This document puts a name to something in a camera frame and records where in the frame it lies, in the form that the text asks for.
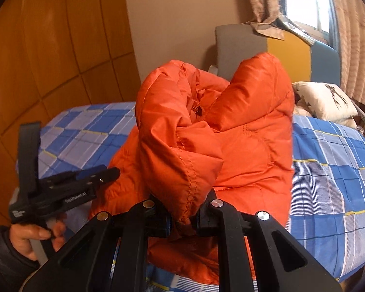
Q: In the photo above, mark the person's left forearm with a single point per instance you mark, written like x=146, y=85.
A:
x=3, y=261

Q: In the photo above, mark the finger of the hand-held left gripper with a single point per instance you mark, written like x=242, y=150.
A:
x=73, y=178
x=85, y=190

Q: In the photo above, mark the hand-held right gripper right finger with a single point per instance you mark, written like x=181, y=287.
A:
x=205, y=223

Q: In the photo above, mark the window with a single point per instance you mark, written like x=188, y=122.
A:
x=304, y=0

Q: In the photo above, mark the blue plaid bed sheet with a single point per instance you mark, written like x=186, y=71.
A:
x=331, y=170

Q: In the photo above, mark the wooden wardrobe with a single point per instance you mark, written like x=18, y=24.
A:
x=48, y=51

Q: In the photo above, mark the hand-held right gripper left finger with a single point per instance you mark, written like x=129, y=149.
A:
x=164, y=223

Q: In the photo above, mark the white printed pillow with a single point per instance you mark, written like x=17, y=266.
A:
x=325, y=100

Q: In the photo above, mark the person's left hand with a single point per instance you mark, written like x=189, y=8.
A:
x=24, y=237

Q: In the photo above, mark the orange puffer jacket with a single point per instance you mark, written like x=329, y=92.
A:
x=246, y=121

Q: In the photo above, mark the grey yellow blue headboard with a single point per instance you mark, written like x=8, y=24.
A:
x=292, y=57

